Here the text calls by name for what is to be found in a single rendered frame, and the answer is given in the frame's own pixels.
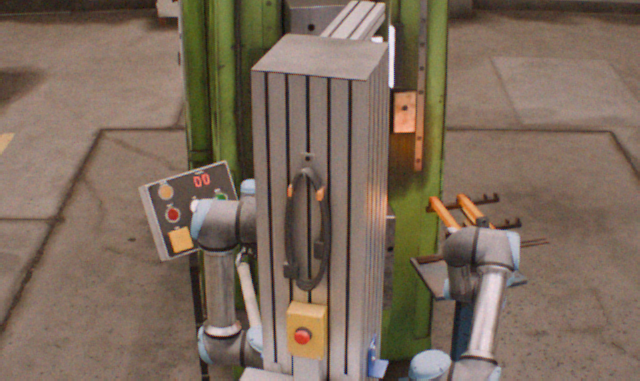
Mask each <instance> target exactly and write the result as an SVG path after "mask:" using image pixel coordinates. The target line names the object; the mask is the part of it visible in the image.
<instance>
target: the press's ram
mask: <svg viewBox="0 0 640 381"><path fill-rule="evenodd" d="M351 1H352V0H281V17H282V37H283V36H284V35H285V34H298V35H310V36H321V34H322V33H323V32H324V31H325V30H326V29H327V27H328V26H329V25H330V24H331V23H332V22H333V21H334V19H335V18H336V17H337V16H338V15H339V14H340V13H341V11H342V10H343V9H344V8H345V7H346V6H348V5H349V3H350V2H351ZM357 1H370V0H357ZM370 2H371V1H370ZM370 40H371V41H377V42H382V38H381V35H380V34H376V35H373V36H372V37H371V39H370Z"/></svg>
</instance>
